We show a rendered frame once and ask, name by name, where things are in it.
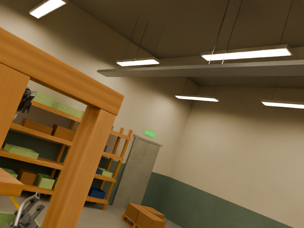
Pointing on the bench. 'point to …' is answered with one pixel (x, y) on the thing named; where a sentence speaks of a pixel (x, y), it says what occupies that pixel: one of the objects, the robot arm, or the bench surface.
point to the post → (78, 163)
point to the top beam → (56, 74)
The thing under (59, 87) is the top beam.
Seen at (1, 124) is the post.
